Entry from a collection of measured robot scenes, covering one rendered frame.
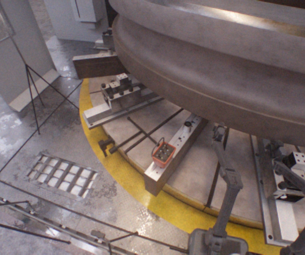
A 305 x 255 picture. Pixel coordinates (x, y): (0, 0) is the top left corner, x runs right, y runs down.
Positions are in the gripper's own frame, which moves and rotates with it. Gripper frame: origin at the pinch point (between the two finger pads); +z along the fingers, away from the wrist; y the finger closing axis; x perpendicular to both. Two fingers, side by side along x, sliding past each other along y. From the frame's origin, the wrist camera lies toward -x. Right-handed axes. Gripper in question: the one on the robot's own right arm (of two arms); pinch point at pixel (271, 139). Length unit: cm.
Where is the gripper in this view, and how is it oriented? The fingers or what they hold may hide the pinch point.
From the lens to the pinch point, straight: 169.1
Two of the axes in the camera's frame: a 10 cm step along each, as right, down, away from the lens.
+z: 3.3, -7.1, 6.2
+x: 0.0, 6.6, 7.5
